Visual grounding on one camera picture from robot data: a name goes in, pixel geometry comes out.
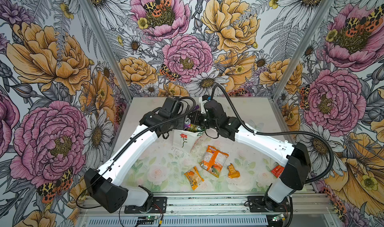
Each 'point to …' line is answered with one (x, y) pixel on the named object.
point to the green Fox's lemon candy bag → (193, 127)
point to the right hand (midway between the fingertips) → (188, 119)
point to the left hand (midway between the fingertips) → (177, 125)
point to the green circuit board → (276, 218)
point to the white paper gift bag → (186, 140)
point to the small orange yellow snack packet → (194, 178)
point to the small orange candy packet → (232, 172)
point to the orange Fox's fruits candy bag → (213, 160)
